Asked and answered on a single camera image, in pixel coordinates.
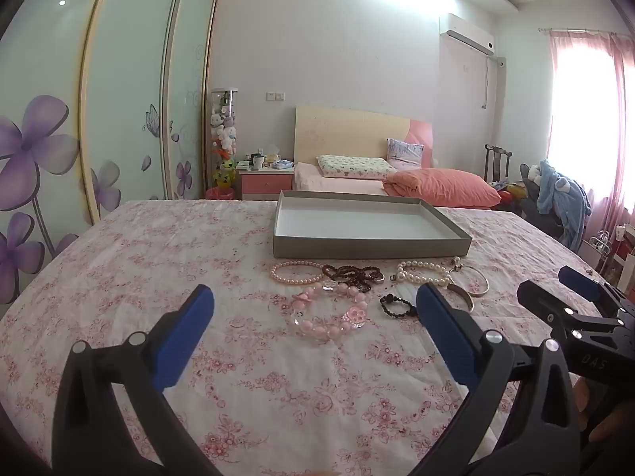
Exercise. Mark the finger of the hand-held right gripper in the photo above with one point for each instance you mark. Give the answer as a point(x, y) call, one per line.
point(580, 282)
point(543, 305)

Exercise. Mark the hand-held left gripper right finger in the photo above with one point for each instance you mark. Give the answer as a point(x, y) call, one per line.
point(444, 332)

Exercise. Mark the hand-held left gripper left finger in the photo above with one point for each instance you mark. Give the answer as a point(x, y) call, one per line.
point(183, 337)

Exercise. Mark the thin silver bangle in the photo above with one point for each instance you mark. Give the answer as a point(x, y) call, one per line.
point(485, 282)

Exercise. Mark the grey cardboard tray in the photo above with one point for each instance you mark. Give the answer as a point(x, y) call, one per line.
point(357, 223)

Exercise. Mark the person's right hand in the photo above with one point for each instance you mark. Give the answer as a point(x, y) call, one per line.
point(612, 426)

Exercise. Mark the pink floral bedsheet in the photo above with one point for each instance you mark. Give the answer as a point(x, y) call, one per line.
point(149, 267)

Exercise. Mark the blue plush garment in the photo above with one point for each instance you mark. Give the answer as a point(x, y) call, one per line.
point(565, 198)

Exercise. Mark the salmon pink duvet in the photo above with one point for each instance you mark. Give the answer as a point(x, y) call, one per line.
point(446, 186)

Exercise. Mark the dark wooden chair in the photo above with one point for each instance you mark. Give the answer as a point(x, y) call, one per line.
point(497, 161)

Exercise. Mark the red waste bin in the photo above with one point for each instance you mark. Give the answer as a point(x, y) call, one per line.
point(221, 194)

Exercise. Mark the pink white nightstand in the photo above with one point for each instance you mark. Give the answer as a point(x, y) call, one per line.
point(265, 183)

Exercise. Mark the pink curtain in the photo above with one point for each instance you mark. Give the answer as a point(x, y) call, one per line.
point(622, 109)

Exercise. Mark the purple printed pillow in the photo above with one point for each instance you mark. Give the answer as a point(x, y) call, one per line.
point(404, 151)

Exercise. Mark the white patterned pillow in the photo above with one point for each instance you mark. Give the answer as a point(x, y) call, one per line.
point(352, 167)

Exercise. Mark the white mug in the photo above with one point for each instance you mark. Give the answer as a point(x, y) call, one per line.
point(258, 161)

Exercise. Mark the pink bed mattress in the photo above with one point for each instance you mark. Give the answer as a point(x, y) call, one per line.
point(317, 183)

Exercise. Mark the clear plush toy tube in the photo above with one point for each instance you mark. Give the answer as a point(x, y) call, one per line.
point(223, 139)

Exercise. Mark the cream pink bed headboard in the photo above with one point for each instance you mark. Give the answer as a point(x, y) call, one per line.
point(347, 129)

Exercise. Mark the floral sliding door wardrobe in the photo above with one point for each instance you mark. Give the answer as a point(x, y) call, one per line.
point(124, 84)

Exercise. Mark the wall switch plate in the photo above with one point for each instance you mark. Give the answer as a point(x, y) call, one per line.
point(276, 95)

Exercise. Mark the white wall air conditioner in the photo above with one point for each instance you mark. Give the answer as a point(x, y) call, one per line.
point(469, 32)

